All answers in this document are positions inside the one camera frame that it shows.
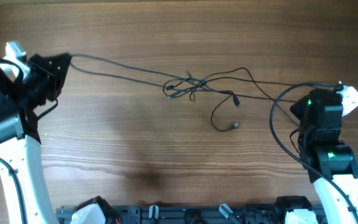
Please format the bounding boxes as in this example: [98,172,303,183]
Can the black USB cable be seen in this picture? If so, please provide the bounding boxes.
[69,53,301,133]

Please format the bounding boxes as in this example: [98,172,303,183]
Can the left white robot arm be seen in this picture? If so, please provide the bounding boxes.
[0,53,72,223]

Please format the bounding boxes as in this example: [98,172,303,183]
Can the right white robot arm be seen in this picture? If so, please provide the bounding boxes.
[290,89,358,223]

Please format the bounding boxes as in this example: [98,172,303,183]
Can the right camera black cable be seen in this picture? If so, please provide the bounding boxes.
[268,82,358,224]

